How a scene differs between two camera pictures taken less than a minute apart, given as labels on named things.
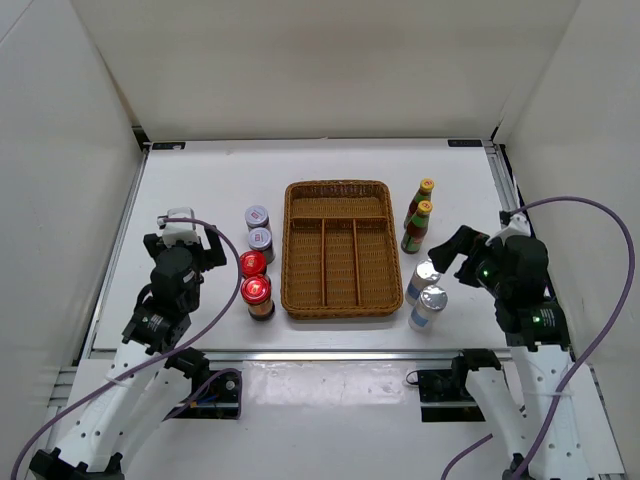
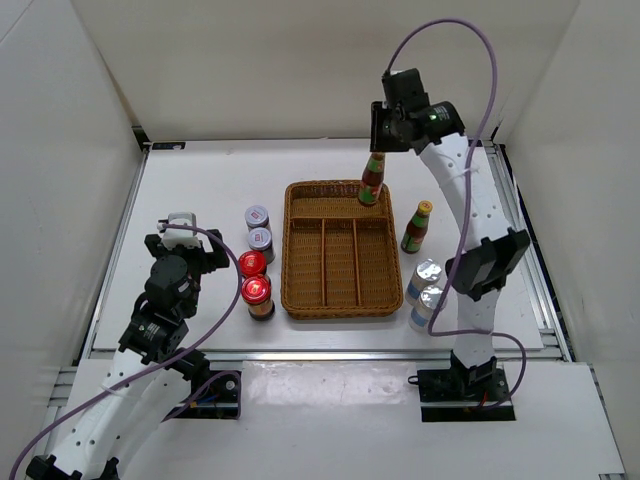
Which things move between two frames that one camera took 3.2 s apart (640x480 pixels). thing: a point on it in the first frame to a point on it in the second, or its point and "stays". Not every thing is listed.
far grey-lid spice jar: [256, 216] stays
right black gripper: [465, 241] to [378, 112]
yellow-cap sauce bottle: [416, 228] stays
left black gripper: [211, 257] stays
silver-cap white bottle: [425, 274] stays
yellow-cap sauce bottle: [423, 194] to [372, 179]
